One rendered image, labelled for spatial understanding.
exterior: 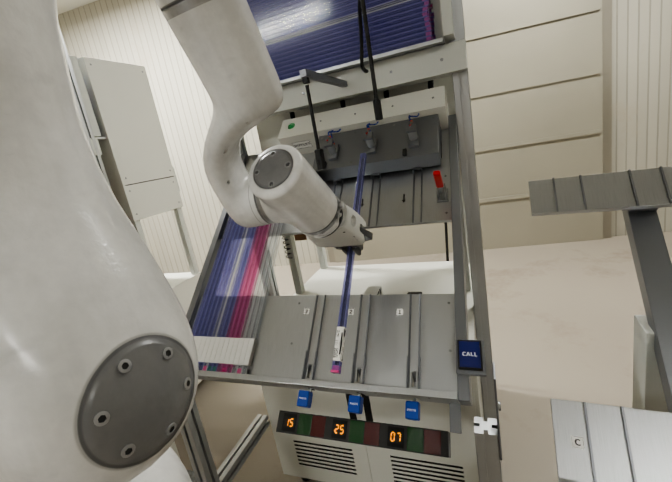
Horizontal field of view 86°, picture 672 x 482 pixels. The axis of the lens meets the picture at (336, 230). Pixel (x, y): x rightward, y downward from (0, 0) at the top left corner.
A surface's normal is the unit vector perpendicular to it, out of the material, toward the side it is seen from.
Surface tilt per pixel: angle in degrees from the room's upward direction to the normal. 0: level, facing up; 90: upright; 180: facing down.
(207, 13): 110
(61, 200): 74
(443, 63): 90
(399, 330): 43
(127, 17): 90
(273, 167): 52
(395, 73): 90
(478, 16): 90
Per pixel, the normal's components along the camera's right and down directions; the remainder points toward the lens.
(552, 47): -0.23, 0.26
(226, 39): 0.35, 0.47
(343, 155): -0.36, -0.51
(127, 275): 0.77, -0.54
